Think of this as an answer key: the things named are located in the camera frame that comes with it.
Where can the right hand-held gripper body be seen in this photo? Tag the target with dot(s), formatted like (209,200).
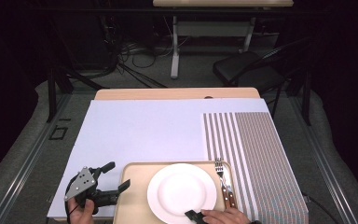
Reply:
(200,219)

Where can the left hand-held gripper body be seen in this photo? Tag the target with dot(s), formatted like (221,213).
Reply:
(81,185)

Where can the beige tray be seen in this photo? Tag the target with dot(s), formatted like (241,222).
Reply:
(133,196)

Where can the white plate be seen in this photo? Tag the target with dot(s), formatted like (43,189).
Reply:
(181,193)

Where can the person's right hand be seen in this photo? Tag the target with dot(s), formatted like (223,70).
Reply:
(227,216)

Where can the person's left hand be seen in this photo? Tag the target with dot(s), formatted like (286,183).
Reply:
(82,214)

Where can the light blue table mat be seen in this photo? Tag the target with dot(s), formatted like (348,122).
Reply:
(143,130)

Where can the black tape square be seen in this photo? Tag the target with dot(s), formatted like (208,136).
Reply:
(58,133)

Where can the striped placemat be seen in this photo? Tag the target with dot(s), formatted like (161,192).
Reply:
(261,155)

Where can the black metal stand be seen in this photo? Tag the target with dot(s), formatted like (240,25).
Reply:
(52,93)
(306,99)

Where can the white-legged table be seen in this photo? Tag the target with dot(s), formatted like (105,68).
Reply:
(211,28)

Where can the metal floor rail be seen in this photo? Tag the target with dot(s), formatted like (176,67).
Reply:
(24,168)
(326,155)

